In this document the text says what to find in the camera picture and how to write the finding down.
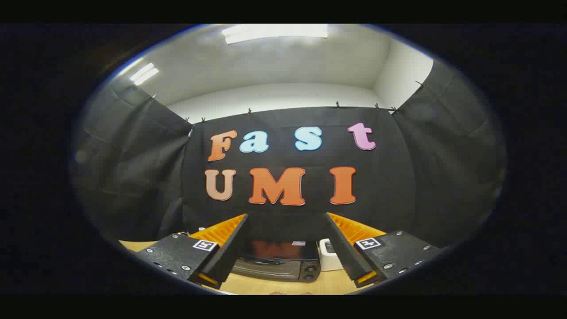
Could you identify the black toaster oven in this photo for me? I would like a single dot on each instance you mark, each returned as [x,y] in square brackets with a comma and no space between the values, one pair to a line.
[279,263]

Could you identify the small ceiling light panel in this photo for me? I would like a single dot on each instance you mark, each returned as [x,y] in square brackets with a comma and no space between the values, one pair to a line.
[144,73]

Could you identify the large ceiling light panel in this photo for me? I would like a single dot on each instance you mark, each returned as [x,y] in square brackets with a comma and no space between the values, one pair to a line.
[274,32]

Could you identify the white countertop appliance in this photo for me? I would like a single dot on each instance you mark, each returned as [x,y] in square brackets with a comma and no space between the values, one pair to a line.
[328,259]

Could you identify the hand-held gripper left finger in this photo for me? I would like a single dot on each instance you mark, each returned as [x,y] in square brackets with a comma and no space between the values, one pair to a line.
[230,252]

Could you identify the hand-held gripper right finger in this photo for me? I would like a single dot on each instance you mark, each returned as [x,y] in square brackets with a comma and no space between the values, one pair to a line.
[343,252]

